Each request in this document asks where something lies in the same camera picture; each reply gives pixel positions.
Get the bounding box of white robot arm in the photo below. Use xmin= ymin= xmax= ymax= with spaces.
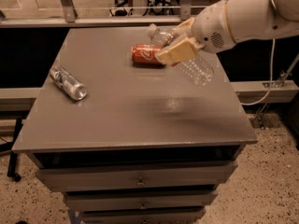
xmin=155 ymin=0 xmax=299 ymax=65

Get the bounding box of grey drawer cabinet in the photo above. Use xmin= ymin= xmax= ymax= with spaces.
xmin=14 ymin=27 xmax=257 ymax=224

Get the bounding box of black stand leg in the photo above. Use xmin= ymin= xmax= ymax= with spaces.
xmin=7 ymin=118 xmax=23 ymax=183

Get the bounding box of clear plastic water bottle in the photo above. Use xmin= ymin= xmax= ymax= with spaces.
xmin=147 ymin=24 xmax=214 ymax=86

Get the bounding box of orange soda can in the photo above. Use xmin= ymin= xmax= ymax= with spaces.
xmin=131 ymin=44 xmax=162 ymax=65

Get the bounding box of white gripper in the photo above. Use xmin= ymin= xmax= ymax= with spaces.
xmin=155 ymin=0 xmax=235 ymax=65

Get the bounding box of silver aluminium can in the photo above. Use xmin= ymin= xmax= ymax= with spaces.
xmin=50 ymin=65 xmax=87 ymax=101

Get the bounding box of grey metal railing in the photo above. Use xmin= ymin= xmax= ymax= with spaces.
xmin=0 ymin=0 xmax=216 ymax=28

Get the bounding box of white cable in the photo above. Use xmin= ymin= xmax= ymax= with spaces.
xmin=240 ymin=38 xmax=277 ymax=106

